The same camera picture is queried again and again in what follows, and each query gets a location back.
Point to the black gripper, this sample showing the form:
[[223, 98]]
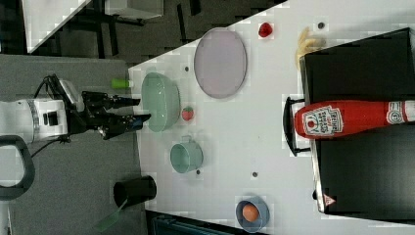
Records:
[[89, 112]]

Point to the red plush ketchup bottle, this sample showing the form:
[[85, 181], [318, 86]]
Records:
[[332, 119]]

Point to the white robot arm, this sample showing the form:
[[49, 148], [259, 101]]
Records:
[[44, 119]]

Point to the green marker pen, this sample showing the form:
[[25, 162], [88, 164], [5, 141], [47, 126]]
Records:
[[121, 83]]

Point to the green oval colander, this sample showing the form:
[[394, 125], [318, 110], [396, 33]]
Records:
[[160, 97]]

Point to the red strawberry near colander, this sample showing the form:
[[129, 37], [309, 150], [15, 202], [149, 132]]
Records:
[[187, 113]]

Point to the black cylindrical container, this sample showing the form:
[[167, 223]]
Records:
[[135, 191]]

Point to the green flat spatula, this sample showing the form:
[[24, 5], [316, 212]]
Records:
[[109, 220]]

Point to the lilac round plate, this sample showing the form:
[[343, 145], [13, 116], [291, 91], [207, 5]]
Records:
[[220, 63]]

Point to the orange egg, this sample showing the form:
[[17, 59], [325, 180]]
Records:
[[250, 212]]

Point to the red strawberry near plate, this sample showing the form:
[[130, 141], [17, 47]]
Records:
[[265, 30]]

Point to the blue small bowl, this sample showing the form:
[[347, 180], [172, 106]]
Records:
[[262, 220]]

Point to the yellow banana bunch toy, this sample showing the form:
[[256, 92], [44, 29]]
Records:
[[308, 44]]

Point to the green cup with handle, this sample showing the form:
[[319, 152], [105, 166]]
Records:
[[186, 156]]

